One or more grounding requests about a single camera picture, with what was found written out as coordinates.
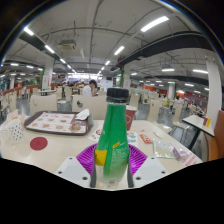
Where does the ceiling air conditioner unit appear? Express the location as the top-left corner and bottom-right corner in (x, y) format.
(59, 39), (77, 51)

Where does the crumpled white napkin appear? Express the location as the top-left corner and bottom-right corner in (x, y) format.
(74, 108), (91, 121)

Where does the group of ceiling lights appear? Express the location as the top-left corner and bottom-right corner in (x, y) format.
(9, 15), (209, 88)

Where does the brown food piece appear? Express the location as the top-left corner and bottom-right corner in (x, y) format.
(68, 122), (83, 133)

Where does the white table with black leg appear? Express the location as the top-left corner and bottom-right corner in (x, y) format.
(182, 114), (216, 151)

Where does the dark brown food tray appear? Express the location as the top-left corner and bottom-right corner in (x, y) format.
(23, 110), (95, 136)

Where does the green drink bottle black cap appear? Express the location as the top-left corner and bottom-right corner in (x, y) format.
(94, 87), (131, 188)

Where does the red paper cup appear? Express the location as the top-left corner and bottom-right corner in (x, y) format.
(125, 104), (138, 132)

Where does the orange wooden chair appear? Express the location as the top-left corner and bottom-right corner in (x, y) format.
(206, 109), (224, 162)

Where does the person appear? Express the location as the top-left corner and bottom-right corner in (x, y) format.
(81, 79), (98, 98)

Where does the group of beige chairs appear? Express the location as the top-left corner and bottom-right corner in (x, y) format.
(0, 84), (208, 125)

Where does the printed paper tray liner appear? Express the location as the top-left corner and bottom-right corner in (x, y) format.
(26, 112), (81, 133)

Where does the colourful sticker sheet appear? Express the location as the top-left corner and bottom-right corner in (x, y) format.
(87, 124), (139, 148)

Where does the beige chair with round hole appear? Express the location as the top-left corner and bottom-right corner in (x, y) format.
(71, 94), (108, 120)
(29, 93), (58, 116)

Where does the red white paper slip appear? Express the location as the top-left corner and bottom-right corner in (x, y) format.
(181, 151), (202, 167)

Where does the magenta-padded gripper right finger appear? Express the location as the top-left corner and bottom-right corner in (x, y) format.
(126, 143), (169, 189)

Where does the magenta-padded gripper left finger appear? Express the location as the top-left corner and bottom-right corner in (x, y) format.
(54, 143), (98, 189)

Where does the paper wrapper with fried food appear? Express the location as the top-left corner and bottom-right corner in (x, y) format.
(5, 109), (27, 125)

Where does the white mug with black dots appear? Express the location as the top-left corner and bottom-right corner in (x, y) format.
(0, 118), (25, 142)

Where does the flat round red coaster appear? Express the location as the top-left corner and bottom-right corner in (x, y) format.
(29, 136), (49, 151)

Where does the clear plastic bag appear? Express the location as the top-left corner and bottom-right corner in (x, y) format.
(152, 139), (183, 160)

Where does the red sauce packet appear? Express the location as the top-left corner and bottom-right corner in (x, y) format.
(139, 133), (153, 145)

